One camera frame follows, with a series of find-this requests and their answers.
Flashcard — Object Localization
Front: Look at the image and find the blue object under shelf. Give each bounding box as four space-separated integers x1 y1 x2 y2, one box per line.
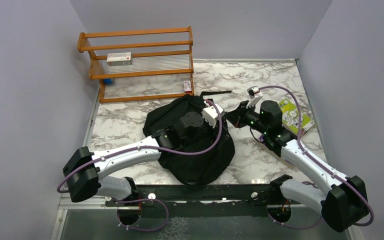
103 78 113 85

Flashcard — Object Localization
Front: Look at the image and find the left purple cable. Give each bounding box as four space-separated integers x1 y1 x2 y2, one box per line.
56 99 224 233

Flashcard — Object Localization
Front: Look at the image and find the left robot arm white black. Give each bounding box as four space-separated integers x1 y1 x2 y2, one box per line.
57 107 232 206

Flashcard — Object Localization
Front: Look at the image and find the purple cable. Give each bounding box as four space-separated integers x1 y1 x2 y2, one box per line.
248 85 375 230
56 99 224 233

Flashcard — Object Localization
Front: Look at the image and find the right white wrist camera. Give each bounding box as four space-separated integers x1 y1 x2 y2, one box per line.
246 86 263 109

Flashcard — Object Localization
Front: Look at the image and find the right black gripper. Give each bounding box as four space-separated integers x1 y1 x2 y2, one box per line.
223 100 269 135

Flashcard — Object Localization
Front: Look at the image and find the black student backpack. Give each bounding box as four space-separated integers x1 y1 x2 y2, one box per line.
142 94 235 186

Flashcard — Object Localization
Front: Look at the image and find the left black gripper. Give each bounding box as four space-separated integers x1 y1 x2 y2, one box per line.
181 106 229 150

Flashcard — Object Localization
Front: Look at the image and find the wooden shelf rack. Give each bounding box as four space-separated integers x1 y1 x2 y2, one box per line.
76 26 195 104

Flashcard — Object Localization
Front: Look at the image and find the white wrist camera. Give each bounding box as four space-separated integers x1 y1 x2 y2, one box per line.
202 103 225 129
246 86 263 109

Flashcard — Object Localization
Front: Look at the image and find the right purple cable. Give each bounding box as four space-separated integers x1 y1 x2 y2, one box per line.
248 85 375 230

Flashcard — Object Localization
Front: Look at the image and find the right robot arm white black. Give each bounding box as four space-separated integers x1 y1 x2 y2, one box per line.
225 100 373 232

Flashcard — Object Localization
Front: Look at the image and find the white red box on shelf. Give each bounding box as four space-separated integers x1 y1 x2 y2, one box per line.
106 52 132 66

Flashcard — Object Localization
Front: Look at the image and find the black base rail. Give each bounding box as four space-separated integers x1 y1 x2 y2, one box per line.
105 184 287 218

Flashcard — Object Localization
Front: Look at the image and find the small red white box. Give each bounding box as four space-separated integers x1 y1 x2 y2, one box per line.
183 80 193 93

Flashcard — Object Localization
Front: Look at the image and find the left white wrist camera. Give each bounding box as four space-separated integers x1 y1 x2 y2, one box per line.
202 103 225 129

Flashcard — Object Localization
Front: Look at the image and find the green comic book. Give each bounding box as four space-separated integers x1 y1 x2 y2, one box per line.
278 98 316 136

